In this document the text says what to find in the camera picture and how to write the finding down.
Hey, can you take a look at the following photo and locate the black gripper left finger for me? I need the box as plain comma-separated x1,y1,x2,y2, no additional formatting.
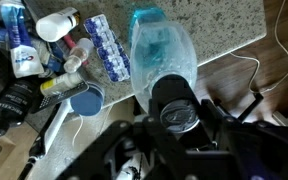
55,115,192,180

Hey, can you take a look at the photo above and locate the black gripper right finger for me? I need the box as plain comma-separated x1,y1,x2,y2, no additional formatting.
200,98,288,180

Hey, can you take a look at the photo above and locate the black mouthwash lid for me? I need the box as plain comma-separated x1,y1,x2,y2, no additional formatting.
149,73,202,135

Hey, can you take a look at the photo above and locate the white round lid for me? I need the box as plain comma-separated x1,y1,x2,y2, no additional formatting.
35,6,82,43

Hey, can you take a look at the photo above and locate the blue round cap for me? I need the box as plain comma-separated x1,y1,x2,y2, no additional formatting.
69,83,106,117

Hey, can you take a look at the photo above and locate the white black electric toothbrush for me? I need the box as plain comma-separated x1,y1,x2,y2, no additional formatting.
17,99,75,180

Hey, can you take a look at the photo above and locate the black perforated file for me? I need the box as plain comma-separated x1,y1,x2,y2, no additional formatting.
37,81,90,112

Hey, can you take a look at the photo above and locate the clear mouthwash bottle blue liquid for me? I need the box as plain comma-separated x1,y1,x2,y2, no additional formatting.
128,6,199,114

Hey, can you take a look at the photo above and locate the yellow label bottle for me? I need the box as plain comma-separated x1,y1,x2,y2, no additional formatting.
39,71,85,98

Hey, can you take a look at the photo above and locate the blue contact lens blister strip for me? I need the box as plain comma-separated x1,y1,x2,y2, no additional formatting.
83,13,132,83

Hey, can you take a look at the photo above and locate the small clear bottle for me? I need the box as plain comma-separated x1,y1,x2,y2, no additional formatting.
63,37,95,74

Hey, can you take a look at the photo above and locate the black bottle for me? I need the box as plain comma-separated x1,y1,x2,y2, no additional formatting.
0,78,40,158

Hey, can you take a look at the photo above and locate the white blue toothpaste tube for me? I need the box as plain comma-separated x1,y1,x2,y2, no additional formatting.
0,0,46,79

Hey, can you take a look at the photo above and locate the white cable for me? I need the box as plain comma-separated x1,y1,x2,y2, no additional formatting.
230,0,288,95

